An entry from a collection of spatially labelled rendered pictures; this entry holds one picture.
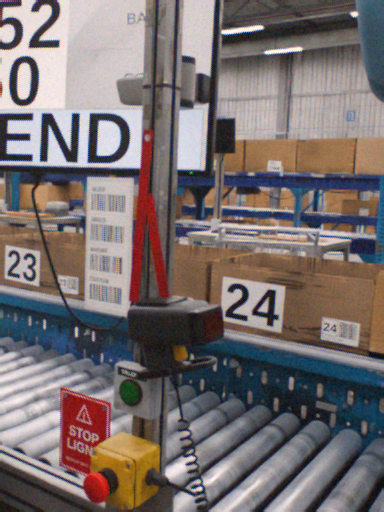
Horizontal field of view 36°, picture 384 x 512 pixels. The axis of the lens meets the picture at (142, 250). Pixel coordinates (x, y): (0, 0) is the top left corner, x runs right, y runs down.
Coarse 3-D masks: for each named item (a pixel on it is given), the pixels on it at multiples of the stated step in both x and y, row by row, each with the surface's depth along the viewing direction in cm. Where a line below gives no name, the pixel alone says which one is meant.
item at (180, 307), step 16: (144, 304) 74; (160, 304) 73; (176, 304) 72; (192, 304) 72; (208, 304) 74; (128, 320) 75; (144, 320) 74; (160, 320) 72; (176, 320) 71; (192, 320) 70; (208, 320) 70; (144, 336) 74; (160, 336) 72; (176, 336) 71; (192, 336) 70; (208, 336) 70; (144, 352) 76; (160, 352) 74; (176, 352) 74; (160, 368) 75
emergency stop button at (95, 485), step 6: (90, 474) 76; (96, 474) 76; (84, 480) 76; (90, 480) 75; (96, 480) 75; (102, 480) 75; (84, 486) 76; (90, 486) 75; (96, 486) 75; (102, 486) 74; (90, 492) 75; (96, 492) 75; (102, 492) 74; (108, 492) 75; (90, 498) 75; (96, 498) 75; (102, 498) 75
